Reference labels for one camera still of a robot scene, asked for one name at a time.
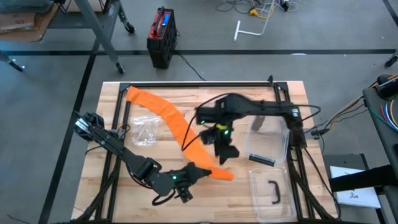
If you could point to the white T-shaped pipe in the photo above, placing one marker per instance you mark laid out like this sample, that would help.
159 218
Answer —
245 32

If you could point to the clear plastic bag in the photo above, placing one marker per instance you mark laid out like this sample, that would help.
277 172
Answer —
144 130

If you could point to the brown cardboard sheet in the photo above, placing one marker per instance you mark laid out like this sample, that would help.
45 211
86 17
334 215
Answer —
21 25

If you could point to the grey workbench with casters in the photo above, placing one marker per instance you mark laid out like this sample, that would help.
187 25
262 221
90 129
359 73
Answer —
96 31

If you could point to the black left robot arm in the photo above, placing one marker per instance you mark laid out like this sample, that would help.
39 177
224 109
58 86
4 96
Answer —
124 152

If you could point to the brown elastic bandage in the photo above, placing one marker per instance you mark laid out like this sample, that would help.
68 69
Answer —
258 123

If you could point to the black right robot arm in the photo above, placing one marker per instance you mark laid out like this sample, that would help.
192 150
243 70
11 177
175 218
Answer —
264 107

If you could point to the orange elastic bandage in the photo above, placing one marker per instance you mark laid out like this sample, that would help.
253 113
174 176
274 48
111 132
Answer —
174 124

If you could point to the black aluminium rig frame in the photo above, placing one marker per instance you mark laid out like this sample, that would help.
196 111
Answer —
113 199

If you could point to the black flat beam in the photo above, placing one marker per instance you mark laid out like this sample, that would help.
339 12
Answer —
360 179

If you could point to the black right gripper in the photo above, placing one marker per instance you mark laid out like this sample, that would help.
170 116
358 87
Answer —
224 137

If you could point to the white papers on side table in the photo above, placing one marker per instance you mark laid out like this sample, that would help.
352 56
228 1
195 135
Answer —
357 193

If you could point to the clear plastic storage box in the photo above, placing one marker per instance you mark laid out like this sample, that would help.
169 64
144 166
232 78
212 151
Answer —
267 143

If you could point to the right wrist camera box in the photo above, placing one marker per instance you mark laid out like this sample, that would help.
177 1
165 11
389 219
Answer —
208 137

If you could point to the red black power station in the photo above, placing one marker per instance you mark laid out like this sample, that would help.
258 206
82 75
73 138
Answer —
160 37

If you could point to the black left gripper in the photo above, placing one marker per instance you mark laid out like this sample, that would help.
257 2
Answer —
186 175

